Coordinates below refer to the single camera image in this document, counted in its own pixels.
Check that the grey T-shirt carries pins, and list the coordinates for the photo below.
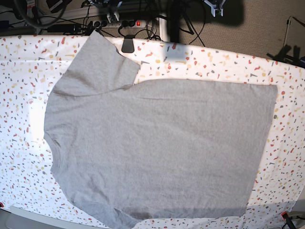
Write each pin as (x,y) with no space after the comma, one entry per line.
(168,148)

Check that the grey table frame leg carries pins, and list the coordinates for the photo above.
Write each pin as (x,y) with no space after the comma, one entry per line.
(163,33)

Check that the red clamp bottom right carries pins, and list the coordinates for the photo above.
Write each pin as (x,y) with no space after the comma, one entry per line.
(288,221)

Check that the black power adapter brick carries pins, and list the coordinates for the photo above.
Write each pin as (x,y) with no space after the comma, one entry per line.
(65,28)

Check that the thin metal stand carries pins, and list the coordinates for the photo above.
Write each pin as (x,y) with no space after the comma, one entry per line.
(288,23)

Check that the white power strip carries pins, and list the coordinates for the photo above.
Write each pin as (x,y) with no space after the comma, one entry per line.
(123,23)

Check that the black table clamp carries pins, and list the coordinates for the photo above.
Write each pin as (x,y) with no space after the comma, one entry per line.
(128,46)

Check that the terrazzo pattern tablecloth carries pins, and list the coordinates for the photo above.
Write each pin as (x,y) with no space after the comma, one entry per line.
(31,65)

